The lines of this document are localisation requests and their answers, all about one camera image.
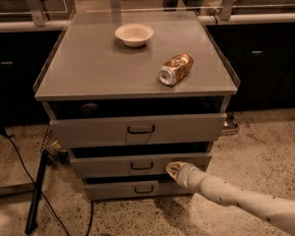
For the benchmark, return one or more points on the foam gripper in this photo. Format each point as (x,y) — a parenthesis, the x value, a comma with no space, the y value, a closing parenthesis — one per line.
(189,175)

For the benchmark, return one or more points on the grey drawer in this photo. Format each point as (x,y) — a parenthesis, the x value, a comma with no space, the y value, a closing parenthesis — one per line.
(113,188)
(123,161)
(137,121)

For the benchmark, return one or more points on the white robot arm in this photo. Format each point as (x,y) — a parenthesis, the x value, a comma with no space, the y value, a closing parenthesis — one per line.
(276,211)

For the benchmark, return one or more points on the grey top drawer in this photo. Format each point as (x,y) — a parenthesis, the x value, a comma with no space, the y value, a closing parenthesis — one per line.
(137,121)

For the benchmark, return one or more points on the grey bottom drawer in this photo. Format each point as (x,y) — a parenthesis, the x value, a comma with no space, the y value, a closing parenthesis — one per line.
(113,188)

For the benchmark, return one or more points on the grey drawer cabinet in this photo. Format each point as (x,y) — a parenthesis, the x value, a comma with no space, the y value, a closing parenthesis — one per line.
(92,63)

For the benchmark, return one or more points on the round object in top drawer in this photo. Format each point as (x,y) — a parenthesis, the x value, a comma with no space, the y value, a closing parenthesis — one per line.
(88,109)

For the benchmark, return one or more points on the gold crushed soda can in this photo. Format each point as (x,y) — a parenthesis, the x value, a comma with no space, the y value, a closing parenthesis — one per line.
(175,69)

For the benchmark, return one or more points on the white paper bowl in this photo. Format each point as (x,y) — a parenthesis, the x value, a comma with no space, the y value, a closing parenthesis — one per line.
(134,35)

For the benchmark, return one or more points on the black floor bar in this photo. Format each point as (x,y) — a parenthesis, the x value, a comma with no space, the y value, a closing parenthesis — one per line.
(36,194)

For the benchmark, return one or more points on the grey metal railing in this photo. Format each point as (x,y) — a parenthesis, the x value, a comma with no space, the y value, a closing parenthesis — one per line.
(220,13)

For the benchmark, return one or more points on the small wire basket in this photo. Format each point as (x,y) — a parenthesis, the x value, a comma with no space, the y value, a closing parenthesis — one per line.
(52,147)

